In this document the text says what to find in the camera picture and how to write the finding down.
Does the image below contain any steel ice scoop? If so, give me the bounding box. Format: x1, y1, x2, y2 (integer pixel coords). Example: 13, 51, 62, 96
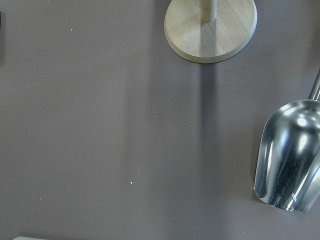
253, 78, 320, 212

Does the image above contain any wooden mug tree stand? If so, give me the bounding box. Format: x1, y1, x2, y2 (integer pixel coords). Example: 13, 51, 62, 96
164, 0, 258, 64

